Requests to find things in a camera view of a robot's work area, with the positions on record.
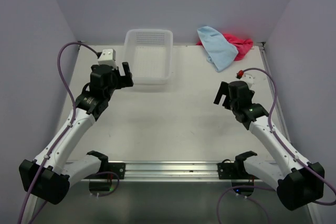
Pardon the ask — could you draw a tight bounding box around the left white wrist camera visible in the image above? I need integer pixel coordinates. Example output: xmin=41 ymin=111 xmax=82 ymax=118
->
xmin=98 ymin=48 xmax=117 ymax=69

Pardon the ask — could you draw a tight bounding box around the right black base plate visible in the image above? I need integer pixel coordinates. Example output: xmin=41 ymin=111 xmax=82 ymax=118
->
xmin=217 ymin=159 xmax=251 ymax=180

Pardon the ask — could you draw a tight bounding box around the white plastic basket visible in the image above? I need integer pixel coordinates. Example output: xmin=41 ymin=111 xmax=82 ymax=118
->
xmin=123 ymin=29 xmax=173 ymax=85

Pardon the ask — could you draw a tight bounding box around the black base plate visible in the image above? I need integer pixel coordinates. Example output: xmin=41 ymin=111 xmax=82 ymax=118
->
xmin=217 ymin=159 xmax=251 ymax=180
xmin=103 ymin=162 xmax=126 ymax=179

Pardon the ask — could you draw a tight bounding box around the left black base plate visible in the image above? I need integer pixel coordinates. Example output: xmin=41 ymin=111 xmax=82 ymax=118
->
xmin=103 ymin=162 xmax=126 ymax=179

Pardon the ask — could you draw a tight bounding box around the light blue towel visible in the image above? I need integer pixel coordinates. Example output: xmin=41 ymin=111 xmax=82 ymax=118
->
xmin=197 ymin=26 xmax=238 ymax=72

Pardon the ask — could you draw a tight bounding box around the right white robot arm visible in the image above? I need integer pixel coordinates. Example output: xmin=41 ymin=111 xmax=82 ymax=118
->
xmin=214 ymin=81 xmax=324 ymax=210

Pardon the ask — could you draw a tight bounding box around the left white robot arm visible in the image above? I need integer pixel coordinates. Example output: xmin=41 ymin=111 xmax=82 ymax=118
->
xmin=19 ymin=62 xmax=133 ymax=205

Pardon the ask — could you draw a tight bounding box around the aluminium mounting rail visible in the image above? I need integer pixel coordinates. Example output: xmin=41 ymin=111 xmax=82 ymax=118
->
xmin=78 ymin=161 xmax=266 ymax=183

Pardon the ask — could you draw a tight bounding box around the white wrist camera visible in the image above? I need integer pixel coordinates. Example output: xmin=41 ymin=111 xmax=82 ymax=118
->
xmin=98 ymin=48 xmax=117 ymax=69
xmin=236 ymin=70 xmax=255 ymax=88

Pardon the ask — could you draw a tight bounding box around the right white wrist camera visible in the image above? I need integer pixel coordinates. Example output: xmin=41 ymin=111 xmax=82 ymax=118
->
xmin=236 ymin=70 xmax=255 ymax=88

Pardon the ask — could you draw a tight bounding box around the pink towel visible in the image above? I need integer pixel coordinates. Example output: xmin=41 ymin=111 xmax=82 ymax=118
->
xmin=197 ymin=33 xmax=254 ymax=61

